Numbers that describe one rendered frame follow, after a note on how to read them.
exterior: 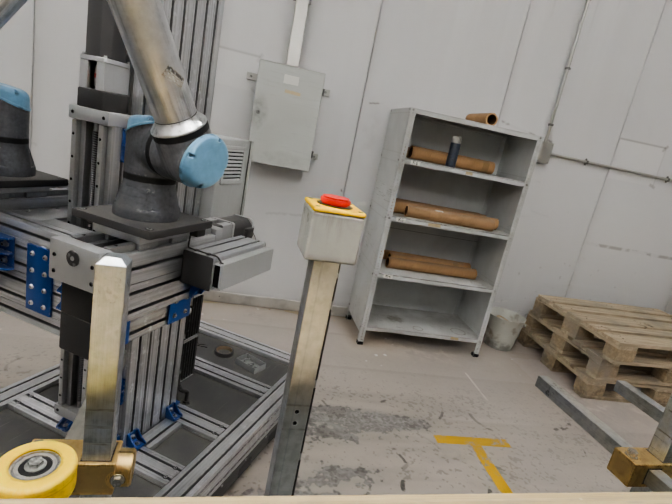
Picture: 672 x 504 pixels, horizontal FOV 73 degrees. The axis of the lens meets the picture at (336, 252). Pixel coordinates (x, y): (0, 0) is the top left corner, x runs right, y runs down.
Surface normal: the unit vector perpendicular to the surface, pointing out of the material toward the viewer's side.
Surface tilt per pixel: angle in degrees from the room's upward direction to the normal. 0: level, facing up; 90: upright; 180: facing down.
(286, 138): 90
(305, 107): 90
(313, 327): 90
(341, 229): 90
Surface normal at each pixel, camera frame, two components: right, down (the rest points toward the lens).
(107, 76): 0.92, 0.26
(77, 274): -0.35, 0.17
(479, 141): 0.16, 0.28
